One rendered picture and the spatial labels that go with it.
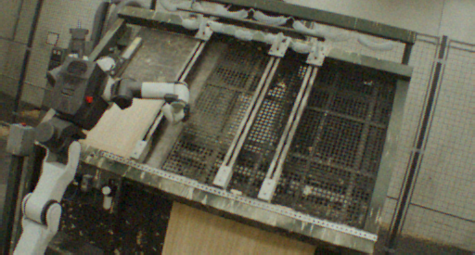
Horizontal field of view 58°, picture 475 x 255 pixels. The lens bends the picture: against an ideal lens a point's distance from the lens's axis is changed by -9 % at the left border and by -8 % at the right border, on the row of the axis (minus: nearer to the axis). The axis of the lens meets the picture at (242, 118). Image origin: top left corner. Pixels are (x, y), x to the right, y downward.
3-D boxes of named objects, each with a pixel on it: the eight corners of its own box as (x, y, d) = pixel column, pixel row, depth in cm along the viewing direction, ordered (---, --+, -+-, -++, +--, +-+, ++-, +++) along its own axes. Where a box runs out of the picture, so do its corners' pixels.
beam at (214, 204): (33, 149, 289) (26, 140, 280) (43, 135, 295) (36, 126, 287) (368, 261, 232) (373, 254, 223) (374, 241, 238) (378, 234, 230)
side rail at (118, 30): (44, 135, 295) (37, 126, 287) (121, 28, 355) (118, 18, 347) (50, 138, 294) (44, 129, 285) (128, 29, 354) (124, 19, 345)
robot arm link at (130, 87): (139, 94, 230) (114, 93, 230) (142, 107, 237) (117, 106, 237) (144, 78, 238) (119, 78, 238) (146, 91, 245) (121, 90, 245)
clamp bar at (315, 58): (254, 201, 251) (252, 180, 232) (313, 54, 316) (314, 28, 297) (272, 207, 249) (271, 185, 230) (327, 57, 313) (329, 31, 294)
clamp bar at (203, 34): (129, 161, 272) (118, 138, 253) (207, 31, 337) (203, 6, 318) (143, 166, 269) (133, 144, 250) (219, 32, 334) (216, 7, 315)
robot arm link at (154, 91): (186, 77, 237) (144, 75, 237) (183, 99, 231) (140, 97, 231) (187, 88, 247) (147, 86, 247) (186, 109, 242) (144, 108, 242)
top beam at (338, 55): (120, 22, 351) (116, 13, 343) (125, 14, 356) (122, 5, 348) (408, 87, 293) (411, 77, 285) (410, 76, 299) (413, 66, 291)
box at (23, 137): (5, 152, 262) (10, 123, 261) (18, 150, 274) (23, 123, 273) (19, 158, 259) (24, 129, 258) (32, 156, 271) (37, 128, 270)
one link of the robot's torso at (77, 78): (82, 120, 214) (111, 57, 225) (31, 104, 223) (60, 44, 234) (107, 141, 241) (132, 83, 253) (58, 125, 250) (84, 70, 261)
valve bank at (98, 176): (35, 191, 262) (43, 153, 261) (50, 188, 276) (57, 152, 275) (102, 219, 249) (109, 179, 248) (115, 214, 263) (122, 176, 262)
